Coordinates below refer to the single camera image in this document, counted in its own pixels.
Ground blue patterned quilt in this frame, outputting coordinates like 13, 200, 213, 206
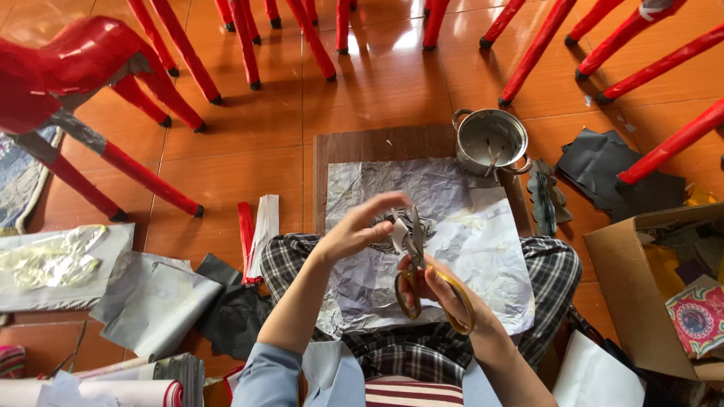
0, 127, 61, 236

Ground colourful patterned paper sheet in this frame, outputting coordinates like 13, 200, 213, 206
665, 285, 724, 360

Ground row of red paper legs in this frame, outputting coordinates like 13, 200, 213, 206
126, 0, 724, 187

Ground person's plaid trousers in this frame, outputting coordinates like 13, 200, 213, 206
259, 233, 583, 386

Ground striped woven cloth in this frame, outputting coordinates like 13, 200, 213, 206
0, 345, 27, 379

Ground red paper horse figure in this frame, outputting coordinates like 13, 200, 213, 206
0, 15, 206, 222

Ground heap of paper rolls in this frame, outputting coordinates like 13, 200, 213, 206
0, 353, 206, 407

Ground grey folded paper sheet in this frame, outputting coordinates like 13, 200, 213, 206
89, 251, 225, 361

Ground person's right hand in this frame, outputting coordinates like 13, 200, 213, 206
396, 255, 494, 341

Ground brown wooden board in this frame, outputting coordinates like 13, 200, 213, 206
312, 124, 533, 238

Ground heap of cut silver scraps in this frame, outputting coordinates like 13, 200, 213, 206
370, 208, 437, 255

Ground crumpled silver paper sheet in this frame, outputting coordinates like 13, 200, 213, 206
317, 158, 536, 340

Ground cardboard box with paper scraps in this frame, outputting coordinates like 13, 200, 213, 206
583, 203, 724, 383

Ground silver sheet with clear plastic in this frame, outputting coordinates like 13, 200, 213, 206
0, 223, 136, 313

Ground person's left hand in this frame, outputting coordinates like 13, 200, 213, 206
318, 191, 413, 267

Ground yellow-handled scissors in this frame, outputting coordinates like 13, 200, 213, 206
394, 206, 476, 337

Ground plain white paper sheet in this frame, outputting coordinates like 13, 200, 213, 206
552, 330, 647, 407

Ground crumpled black paper sheet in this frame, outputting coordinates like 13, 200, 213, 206
194, 253, 273, 361

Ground pile of black paper sheets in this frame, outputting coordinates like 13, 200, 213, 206
557, 128, 686, 225

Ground red and white strip bundle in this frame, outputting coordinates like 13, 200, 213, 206
237, 194, 281, 287

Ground small white paper piece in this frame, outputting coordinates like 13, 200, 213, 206
390, 217, 411, 251

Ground steel pot with handles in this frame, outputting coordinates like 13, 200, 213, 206
452, 108, 533, 176

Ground grey cut paper shapes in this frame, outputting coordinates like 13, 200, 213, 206
526, 159, 574, 237

